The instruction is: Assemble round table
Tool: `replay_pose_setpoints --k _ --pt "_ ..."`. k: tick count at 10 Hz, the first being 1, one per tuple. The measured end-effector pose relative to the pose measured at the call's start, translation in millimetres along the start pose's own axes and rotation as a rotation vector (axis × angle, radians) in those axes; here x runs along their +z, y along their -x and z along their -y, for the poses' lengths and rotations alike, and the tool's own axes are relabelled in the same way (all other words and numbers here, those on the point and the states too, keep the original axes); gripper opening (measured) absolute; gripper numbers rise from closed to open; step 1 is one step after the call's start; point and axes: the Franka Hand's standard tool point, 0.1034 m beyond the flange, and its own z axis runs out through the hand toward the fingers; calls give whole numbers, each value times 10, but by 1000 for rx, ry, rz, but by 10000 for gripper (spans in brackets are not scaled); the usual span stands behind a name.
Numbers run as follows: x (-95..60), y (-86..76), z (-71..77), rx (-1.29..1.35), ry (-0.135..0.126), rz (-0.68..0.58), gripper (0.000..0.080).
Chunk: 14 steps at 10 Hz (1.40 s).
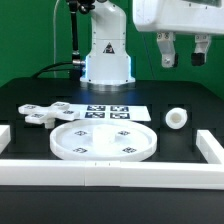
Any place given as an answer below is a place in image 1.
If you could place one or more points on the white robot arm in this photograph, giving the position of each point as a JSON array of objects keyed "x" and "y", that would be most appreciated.
[{"x": 108, "y": 66}]

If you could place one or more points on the white U-shaped fence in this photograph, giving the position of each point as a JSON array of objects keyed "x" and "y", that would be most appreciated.
[{"x": 123, "y": 174}]

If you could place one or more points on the black camera pole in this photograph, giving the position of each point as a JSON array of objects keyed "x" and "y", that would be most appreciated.
[{"x": 84, "y": 7}]

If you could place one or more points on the white cross-shaped table base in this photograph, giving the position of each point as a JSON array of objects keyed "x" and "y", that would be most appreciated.
[{"x": 47, "y": 115}]

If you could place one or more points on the white round table top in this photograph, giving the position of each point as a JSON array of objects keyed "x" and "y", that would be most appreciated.
[{"x": 103, "y": 140}]

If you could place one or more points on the white marker sheet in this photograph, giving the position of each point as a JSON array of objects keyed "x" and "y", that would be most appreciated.
[{"x": 117, "y": 112}]

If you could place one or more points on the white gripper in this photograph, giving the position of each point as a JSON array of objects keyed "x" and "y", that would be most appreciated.
[{"x": 181, "y": 16}]

